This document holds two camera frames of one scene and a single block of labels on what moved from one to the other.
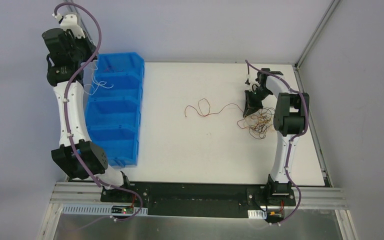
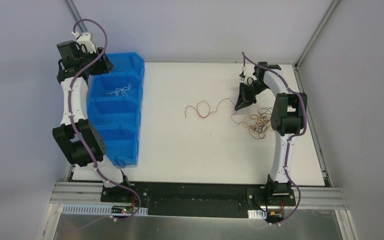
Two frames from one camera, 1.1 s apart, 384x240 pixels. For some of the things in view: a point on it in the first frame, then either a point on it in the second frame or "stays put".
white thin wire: [95, 91] → [118, 90]
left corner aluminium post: [72, 6] stays put
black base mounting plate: [233, 198] stays put
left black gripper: [88, 48] → [103, 62]
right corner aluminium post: [331, 8] stays put
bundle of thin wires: [258, 124] stays put
